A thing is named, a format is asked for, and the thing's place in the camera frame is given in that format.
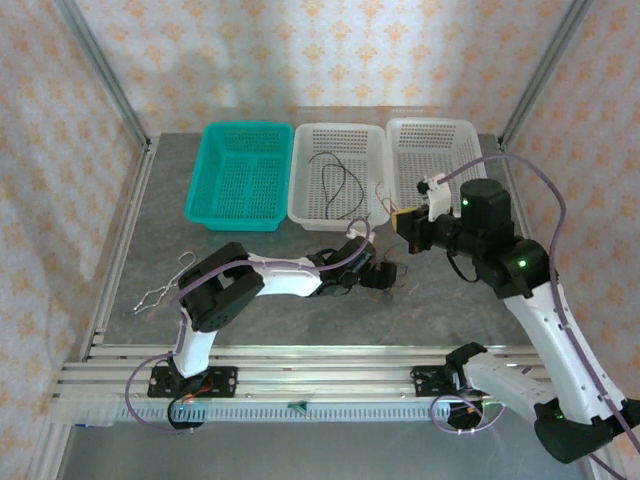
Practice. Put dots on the small green clip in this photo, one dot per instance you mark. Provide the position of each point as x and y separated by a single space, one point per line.
300 406

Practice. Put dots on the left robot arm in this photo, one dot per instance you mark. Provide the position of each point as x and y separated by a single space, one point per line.
285 280

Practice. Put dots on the white plastic basket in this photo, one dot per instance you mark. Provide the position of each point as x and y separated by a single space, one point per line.
345 145
430 145

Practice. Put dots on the aluminium base beam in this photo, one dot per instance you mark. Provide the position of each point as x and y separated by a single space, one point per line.
320 375

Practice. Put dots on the teal plastic basket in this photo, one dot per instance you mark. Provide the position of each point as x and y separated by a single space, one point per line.
220 165

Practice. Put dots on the aluminium frame post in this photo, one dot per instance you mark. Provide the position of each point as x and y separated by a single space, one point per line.
547 67
102 67

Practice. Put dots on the clear plastic box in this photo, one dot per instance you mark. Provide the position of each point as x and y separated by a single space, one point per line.
85 410

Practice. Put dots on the patterned backdrop cloth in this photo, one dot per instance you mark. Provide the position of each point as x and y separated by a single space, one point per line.
320 50

